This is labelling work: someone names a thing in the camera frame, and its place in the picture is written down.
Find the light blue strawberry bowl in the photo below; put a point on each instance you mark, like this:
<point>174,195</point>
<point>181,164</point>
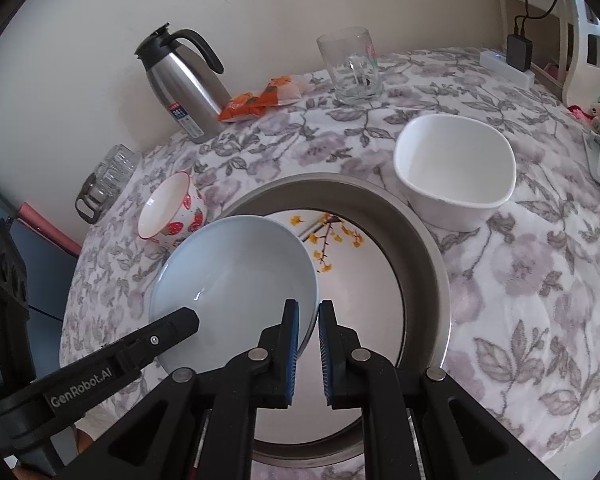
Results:
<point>230,270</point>

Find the white power strip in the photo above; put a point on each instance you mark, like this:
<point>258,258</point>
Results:
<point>495,62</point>

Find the pink toy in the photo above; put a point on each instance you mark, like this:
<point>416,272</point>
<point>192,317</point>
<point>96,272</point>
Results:
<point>587,110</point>

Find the pink trim strip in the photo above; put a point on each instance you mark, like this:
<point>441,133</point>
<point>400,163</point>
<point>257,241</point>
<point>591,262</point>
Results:
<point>50,227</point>

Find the blue panel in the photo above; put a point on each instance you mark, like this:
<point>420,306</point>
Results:
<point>50,280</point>

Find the white plate yellow flower print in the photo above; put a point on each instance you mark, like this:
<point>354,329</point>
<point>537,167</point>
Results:
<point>360,280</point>

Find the black charger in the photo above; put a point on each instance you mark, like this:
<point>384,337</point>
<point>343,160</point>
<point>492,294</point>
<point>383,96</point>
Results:
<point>519,52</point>

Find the white square bowl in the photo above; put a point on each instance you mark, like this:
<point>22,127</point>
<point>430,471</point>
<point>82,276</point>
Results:
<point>450,170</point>

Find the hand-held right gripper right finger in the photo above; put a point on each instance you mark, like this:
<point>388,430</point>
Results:
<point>326,350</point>

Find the stainless steel plate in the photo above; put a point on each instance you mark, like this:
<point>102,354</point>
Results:
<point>430,280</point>

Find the stainless steel thermos jug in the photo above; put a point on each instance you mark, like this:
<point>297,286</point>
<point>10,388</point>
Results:
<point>180,75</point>

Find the small red strawberry bowl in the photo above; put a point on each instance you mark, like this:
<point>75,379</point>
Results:
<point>167,205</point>

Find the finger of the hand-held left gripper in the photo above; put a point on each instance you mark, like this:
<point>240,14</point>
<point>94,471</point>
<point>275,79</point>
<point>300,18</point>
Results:
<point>165,332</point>

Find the small glass cup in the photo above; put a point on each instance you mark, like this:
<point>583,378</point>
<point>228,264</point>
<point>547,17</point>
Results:
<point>125,157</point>
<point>111,172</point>

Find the clear glass mug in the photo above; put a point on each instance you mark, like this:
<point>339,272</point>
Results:
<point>350,80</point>

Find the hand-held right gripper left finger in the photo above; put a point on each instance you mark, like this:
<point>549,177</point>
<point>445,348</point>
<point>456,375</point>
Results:
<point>290,345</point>

